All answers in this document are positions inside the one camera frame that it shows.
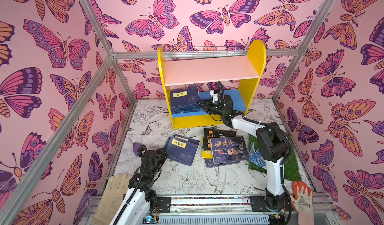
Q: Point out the black book yellow title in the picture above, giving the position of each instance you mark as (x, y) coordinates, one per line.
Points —
(214, 133)

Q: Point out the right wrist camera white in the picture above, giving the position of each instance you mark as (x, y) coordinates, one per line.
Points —
(215, 95)

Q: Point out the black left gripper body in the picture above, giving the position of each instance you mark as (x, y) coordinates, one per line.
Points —
(159, 158)

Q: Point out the yellow book under black book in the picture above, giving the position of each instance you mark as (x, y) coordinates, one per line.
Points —
(205, 153)

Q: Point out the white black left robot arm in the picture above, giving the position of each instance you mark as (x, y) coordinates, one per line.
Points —
(141, 198)

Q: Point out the blue book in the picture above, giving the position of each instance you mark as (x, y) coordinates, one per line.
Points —
(184, 98)
(185, 109)
(182, 149)

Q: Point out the beige work glove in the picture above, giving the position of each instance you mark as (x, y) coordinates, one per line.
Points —
(112, 198)

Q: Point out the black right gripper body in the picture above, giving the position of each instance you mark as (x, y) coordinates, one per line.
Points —
(213, 106)

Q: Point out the green artificial grass mat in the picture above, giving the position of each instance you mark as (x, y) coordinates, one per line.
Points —
(291, 166)

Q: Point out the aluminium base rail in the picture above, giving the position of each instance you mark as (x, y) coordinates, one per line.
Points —
(223, 210)

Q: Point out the purple portrait cover book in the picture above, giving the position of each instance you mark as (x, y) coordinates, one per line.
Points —
(229, 150)

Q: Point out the yellow bookshelf pink blue shelves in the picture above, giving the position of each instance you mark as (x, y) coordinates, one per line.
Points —
(247, 69)

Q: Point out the purple egg-shaped sponge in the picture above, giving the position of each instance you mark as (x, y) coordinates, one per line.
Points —
(136, 147)

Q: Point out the orange white work glove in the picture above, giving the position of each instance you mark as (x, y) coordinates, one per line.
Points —
(303, 203)

